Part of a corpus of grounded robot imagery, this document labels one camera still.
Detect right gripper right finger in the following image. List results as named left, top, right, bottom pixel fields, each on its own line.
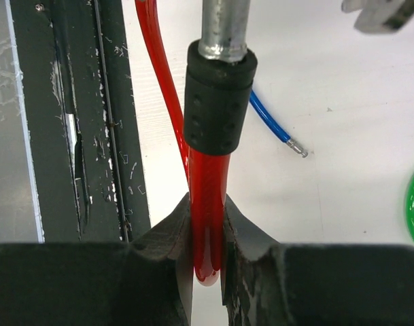
left=221, top=200, right=414, bottom=325

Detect red lock keys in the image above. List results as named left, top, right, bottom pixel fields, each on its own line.
left=341, top=0, right=414, bottom=35

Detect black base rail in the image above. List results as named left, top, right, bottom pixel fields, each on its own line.
left=7, top=1, right=150, bottom=242

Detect blue cable lock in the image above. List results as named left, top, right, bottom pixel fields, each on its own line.
left=249, top=90, right=308, bottom=158

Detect red cable lock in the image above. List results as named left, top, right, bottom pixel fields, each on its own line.
left=135, top=1, right=258, bottom=286

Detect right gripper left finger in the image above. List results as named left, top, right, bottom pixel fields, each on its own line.
left=0, top=197, right=193, bottom=325

